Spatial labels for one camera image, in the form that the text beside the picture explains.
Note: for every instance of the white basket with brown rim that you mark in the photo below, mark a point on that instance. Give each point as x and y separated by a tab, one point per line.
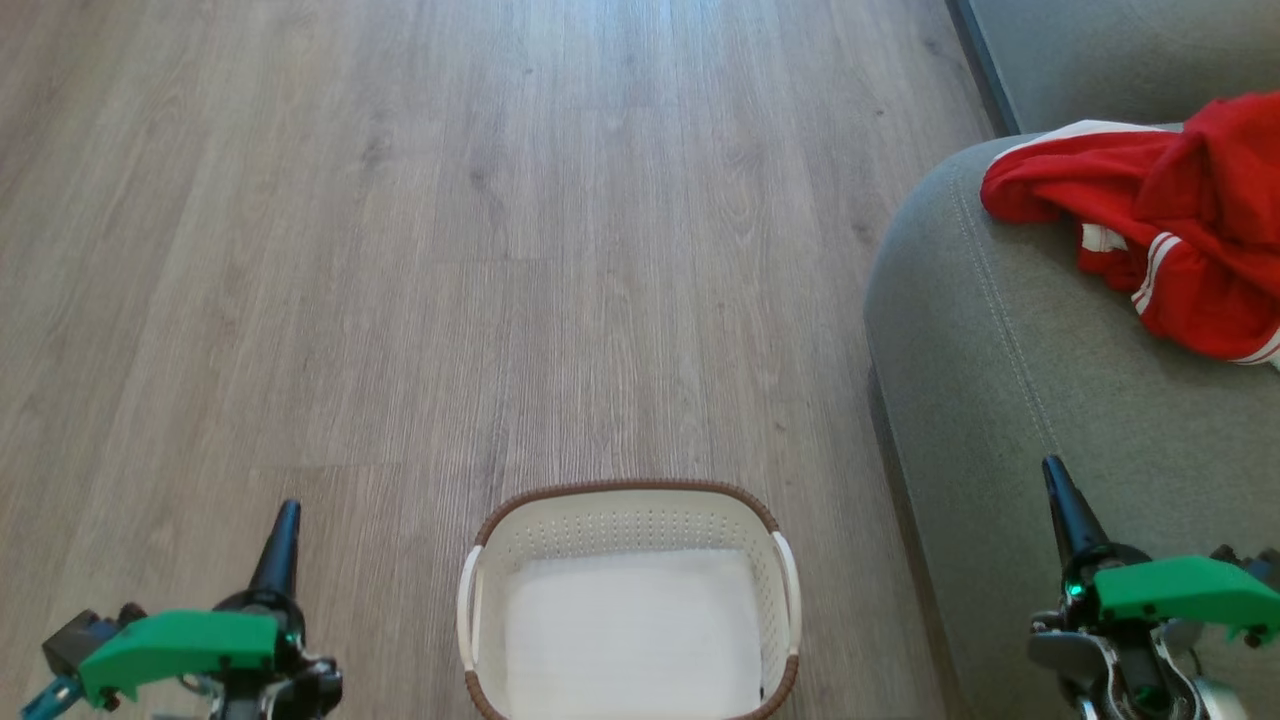
630	520

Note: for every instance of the grey fabric sofa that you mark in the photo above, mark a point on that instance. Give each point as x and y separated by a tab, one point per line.
1000	400

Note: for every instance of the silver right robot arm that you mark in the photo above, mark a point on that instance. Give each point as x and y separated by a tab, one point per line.
1215	705

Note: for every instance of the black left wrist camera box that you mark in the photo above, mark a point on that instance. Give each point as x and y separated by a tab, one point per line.
75	640

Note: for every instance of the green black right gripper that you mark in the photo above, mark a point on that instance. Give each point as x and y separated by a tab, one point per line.
1170	590

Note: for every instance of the red garment with white stripes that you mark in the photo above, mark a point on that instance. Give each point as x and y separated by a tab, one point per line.
1200	200

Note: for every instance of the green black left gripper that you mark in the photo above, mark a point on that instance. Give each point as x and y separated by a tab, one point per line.
180	645

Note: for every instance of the white cloth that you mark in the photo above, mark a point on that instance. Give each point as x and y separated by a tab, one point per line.
630	640

